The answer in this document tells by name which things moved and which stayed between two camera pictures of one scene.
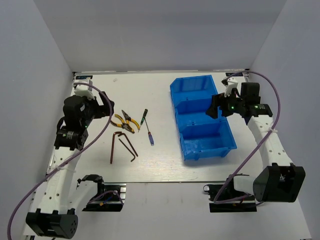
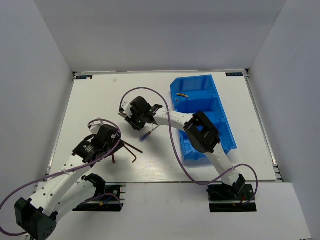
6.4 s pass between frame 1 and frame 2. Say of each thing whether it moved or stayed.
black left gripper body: moved
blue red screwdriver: moved
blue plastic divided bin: stayed
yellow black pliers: moved
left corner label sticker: stayed
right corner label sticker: stayed
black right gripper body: moved
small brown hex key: moved
